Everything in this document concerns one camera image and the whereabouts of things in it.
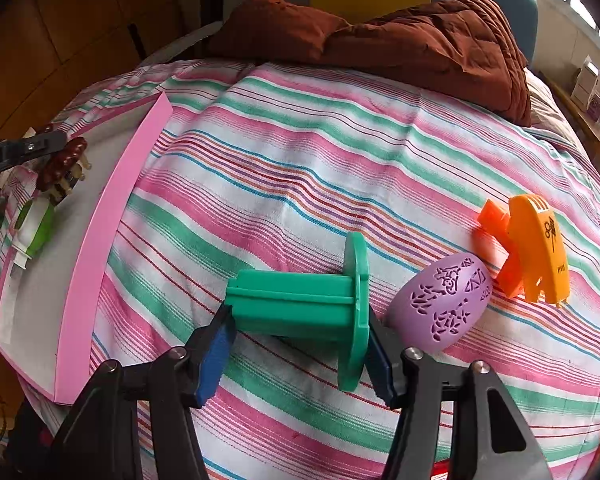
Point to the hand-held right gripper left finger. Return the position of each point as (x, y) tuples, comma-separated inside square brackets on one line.
[(215, 360)]

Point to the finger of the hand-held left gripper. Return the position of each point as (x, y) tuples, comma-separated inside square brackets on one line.
[(20, 149)]

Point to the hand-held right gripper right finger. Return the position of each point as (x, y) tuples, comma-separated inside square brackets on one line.
[(380, 365)]

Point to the brown wooden knobbed massager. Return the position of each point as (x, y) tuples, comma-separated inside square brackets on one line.
[(62, 162)]

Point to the green plastic spool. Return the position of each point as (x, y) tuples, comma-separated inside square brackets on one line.
[(290, 305)]

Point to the pink shallow tray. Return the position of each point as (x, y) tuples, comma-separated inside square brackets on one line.
[(115, 240)]

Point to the purple perforated plastic egg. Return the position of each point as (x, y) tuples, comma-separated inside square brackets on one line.
[(430, 310)]

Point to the green white plastic gadget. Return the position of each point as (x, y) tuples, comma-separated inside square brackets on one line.
[(37, 225)]

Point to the wooden wardrobe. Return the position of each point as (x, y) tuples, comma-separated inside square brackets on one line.
[(80, 25)]

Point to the orange craft punch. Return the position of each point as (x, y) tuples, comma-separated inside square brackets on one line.
[(535, 250)]

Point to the striped bedsheet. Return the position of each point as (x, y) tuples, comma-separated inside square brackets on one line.
[(305, 185)]

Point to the beige pillow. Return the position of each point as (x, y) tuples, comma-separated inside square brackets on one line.
[(545, 105)]

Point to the wooden desk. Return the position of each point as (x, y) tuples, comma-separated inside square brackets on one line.
[(597, 137)]

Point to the brown quilt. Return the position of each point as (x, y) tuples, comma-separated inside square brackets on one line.
[(405, 45)]

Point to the white cardboard box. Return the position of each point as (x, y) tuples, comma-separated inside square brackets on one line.
[(584, 80)]

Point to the blue yellow padded headboard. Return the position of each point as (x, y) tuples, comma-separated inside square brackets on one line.
[(505, 0)]

